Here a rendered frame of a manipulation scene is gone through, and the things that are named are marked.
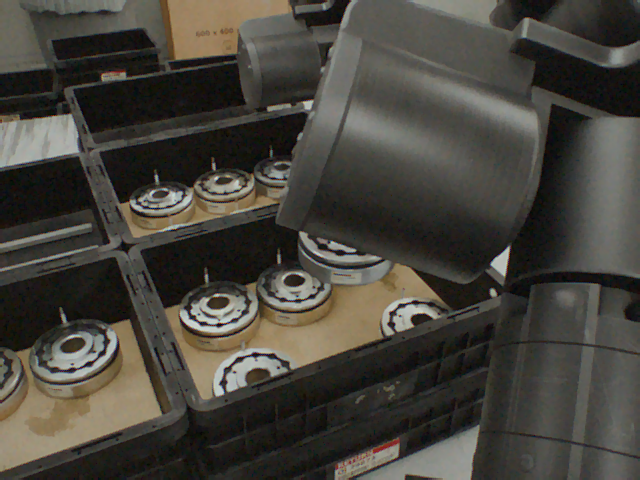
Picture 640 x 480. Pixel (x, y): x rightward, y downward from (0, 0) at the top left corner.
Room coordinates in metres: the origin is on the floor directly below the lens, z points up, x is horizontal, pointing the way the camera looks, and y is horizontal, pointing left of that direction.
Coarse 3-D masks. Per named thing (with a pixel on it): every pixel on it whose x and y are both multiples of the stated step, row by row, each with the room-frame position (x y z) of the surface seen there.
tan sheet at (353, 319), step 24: (336, 288) 0.69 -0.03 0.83; (360, 288) 0.69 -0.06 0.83; (384, 288) 0.69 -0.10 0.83; (408, 288) 0.69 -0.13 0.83; (168, 312) 0.64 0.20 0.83; (336, 312) 0.64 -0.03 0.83; (360, 312) 0.64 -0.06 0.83; (264, 336) 0.59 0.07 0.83; (288, 336) 0.59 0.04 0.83; (312, 336) 0.59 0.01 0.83; (336, 336) 0.59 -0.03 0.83; (360, 336) 0.59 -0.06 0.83; (192, 360) 0.55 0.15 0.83; (216, 360) 0.55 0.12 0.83; (312, 360) 0.55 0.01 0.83
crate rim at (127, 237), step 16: (288, 112) 1.07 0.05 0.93; (304, 112) 1.07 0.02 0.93; (208, 128) 1.00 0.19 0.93; (224, 128) 1.01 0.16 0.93; (128, 144) 0.94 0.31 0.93; (144, 144) 0.95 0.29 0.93; (96, 160) 0.89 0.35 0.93; (112, 192) 0.79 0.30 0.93; (112, 208) 0.74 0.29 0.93; (256, 208) 0.74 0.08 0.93; (272, 208) 0.74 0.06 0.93; (192, 224) 0.70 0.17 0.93; (208, 224) 0.70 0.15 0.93; (128, 240) 0.67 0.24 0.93; (144, 240) 0.67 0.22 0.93
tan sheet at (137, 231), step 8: (192, 192) 0.95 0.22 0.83; (256, 192) 0.95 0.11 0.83; (256, 200) 0.93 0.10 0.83; (264, 200) 0.93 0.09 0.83; (272, 200) 0.93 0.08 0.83; (128, 208) 0.90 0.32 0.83; (128, 216) 0.88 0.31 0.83; (192, 216) 0.88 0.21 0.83; (200, 216) 0.88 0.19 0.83; (208, 216) 0.88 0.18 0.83; (216, 216) 0.88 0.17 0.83; (128, 224) 0.85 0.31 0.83; (136, 232) 0.83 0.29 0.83; (144, 232) 0.83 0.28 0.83; (152, 232) 0.83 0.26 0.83
